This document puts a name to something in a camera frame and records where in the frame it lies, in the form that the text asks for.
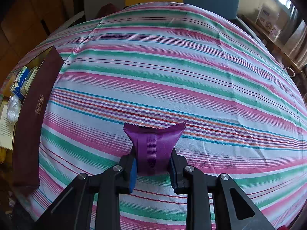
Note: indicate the white packet with barcode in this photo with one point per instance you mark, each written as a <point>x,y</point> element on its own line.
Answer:
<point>18,82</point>

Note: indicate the purple snack packet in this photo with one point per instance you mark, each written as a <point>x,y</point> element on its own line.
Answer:
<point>156,153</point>

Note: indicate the green carton box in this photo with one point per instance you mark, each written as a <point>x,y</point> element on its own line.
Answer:
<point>31,79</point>

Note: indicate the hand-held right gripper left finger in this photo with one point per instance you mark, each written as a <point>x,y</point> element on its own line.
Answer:
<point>133,175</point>

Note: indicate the striped tablecloth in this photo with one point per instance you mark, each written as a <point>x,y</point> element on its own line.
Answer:
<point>168,76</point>

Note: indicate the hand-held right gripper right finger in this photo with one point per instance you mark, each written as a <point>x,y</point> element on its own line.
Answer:
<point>173,172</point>

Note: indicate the white curved armrest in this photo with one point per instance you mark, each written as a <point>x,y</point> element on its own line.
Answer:
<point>72,19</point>

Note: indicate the patterned curtain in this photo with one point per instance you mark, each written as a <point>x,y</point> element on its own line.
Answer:
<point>297,43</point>

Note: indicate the wooden side table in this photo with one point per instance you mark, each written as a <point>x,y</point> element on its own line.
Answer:
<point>275,45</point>

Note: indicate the white cardboard box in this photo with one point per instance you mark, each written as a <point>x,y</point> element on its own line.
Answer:
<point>7,127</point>

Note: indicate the wooden cabinet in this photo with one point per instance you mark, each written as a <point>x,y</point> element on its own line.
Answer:
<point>28,12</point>

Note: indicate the white printed box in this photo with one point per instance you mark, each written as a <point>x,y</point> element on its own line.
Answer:
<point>266,15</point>

